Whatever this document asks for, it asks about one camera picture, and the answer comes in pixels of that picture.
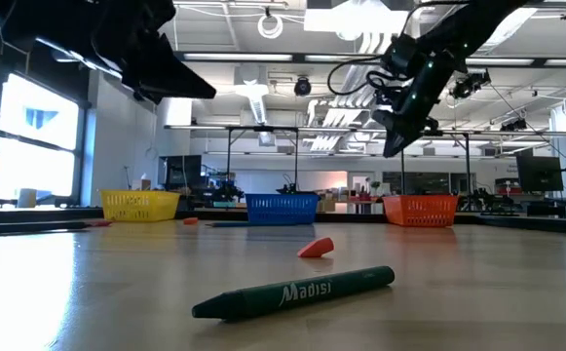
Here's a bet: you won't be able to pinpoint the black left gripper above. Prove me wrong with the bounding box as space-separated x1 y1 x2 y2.
90 0 217 105

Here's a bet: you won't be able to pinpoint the yellow plastic basket bin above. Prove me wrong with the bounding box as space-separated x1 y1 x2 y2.
98 189 182 224

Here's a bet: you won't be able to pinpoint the black background robot arms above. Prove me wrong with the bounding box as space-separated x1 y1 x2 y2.
276 182 313 195
192 180 245 205

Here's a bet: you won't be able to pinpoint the black ceiling spotlight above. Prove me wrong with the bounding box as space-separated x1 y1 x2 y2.
293 76 314 98

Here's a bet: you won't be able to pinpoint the large bright window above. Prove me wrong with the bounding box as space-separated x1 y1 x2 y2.
0 72 88 209

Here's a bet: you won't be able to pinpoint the black aluminium table frame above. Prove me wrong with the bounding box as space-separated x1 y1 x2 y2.
0 207 566 236

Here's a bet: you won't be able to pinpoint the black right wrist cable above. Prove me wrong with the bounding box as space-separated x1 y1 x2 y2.
327 54 400 98

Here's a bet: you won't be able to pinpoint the black office desk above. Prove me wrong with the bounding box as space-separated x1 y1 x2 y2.
525 197 566 220

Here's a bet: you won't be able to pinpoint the red storage box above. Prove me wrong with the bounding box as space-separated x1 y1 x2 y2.
495 177 523 196

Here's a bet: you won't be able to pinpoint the black track lights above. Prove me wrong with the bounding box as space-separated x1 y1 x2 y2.
500 118 528 133

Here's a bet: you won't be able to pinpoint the silver ventilation duct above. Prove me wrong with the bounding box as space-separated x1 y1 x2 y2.
359 0 540 123

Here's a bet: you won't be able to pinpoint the green Madisi crayon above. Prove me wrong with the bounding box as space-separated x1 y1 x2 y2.
191 265 396 323

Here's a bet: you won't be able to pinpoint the cluttered background workbench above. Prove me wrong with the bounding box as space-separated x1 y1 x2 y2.
319 182 384 214

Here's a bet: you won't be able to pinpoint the black computer monitor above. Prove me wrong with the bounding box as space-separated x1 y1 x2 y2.
514 154 565 193
158 154 204 187

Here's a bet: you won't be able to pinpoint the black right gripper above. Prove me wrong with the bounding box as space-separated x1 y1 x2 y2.
371 51 462 158

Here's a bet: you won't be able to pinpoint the dark glass partition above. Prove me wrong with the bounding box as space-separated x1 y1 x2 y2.
382 171 478 196

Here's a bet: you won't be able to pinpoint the white ceiling diffuser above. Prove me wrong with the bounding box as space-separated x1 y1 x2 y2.
301 95 379 153

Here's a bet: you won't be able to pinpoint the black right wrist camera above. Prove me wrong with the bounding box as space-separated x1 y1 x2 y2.
381 32 429 75

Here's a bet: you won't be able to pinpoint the orange plastic basket bin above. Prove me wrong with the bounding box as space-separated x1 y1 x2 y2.
382 194 460 228

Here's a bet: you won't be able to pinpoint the blue plastic basket bin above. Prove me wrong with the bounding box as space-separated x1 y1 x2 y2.
244 192 321 226

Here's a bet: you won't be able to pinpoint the white coiled cable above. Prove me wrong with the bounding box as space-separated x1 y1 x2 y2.
256 16 284 41

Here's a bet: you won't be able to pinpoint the black station frame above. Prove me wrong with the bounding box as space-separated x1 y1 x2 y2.
225 125 301 194
398 129 472 196

